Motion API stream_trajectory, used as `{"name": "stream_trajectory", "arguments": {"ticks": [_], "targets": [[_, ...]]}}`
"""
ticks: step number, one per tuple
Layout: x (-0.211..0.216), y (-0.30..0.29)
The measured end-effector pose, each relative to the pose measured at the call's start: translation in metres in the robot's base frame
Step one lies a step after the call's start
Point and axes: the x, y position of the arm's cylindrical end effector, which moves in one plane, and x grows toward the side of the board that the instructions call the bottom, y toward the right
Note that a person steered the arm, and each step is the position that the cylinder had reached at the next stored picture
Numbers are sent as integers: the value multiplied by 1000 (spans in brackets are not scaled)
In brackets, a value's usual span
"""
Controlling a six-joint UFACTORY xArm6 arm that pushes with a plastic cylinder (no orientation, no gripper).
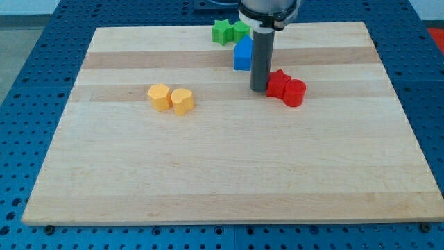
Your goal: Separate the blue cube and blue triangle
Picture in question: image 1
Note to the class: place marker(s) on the yellow heart block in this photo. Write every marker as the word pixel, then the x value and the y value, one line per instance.
pixel 182 100

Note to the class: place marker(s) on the red star block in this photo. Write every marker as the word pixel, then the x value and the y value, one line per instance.
pixel 276 84

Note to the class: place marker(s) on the yellow hexagon block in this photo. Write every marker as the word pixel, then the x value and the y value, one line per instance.
pixel 159 96

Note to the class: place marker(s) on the blue pentagon house block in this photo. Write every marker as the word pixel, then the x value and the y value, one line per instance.
pixel 242 55

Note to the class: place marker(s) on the red cylinder block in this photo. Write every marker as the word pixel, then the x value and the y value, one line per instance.
pixel 294 92

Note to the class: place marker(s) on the green star block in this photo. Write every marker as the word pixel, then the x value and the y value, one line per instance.
pixel 222 32

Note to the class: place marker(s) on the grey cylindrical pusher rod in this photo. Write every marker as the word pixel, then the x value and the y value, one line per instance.
pixel 261 60

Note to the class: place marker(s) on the green round block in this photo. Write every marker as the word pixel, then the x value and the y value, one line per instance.
pixel 240 30

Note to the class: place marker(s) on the wooden board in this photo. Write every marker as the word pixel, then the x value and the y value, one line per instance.
pixel 346 155

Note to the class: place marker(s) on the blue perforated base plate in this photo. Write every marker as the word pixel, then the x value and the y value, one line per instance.
pixel 34 104

